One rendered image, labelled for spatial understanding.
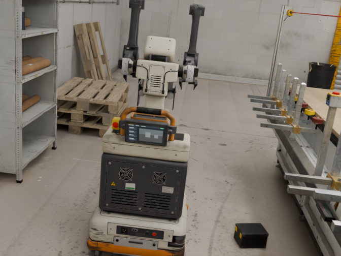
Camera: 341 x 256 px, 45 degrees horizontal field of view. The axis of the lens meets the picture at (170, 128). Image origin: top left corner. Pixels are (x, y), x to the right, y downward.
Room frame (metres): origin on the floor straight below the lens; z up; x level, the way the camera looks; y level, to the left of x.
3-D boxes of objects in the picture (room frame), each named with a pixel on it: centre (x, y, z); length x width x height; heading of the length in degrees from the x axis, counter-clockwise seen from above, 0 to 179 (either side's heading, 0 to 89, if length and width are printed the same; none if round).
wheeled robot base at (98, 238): (2.61, 0.13, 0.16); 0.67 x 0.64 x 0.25; 178
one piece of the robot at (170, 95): (2.90, 0.12, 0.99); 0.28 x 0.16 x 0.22; 88
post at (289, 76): (3.55, -0.97, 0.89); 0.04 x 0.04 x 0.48; 87
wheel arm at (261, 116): (3.27, -0.91, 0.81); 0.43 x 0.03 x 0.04; 87
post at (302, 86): (3.05, -0.94, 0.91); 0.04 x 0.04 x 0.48; 87
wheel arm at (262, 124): (3.02, -0.89, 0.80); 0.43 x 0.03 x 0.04; 87
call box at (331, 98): (2.31, -0.91, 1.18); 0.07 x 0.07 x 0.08; 87
